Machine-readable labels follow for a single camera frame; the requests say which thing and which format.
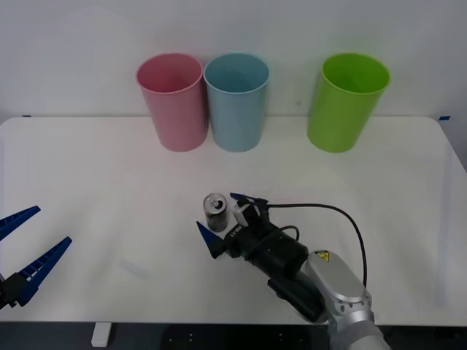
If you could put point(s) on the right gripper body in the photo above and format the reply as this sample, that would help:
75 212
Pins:
251 242

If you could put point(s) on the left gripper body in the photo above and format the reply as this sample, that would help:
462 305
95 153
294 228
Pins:
2 291

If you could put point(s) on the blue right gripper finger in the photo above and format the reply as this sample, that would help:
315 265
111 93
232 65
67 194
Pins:
251 200
215 242

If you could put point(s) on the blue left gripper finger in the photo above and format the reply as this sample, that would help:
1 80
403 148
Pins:
42 264
18 219

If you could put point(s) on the black drink can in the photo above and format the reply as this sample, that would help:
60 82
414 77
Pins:
216 219

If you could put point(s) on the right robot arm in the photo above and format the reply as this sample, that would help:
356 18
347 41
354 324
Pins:
339 280

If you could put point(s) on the pale blue plastic bin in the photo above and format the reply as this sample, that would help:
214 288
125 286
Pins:
237 120

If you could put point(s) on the white table leg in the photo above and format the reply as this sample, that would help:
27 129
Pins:
100 334

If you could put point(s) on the pink plastic bin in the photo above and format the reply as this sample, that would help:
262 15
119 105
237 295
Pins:
178 116

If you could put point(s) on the green plastic bin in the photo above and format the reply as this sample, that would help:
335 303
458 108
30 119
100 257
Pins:
339 120

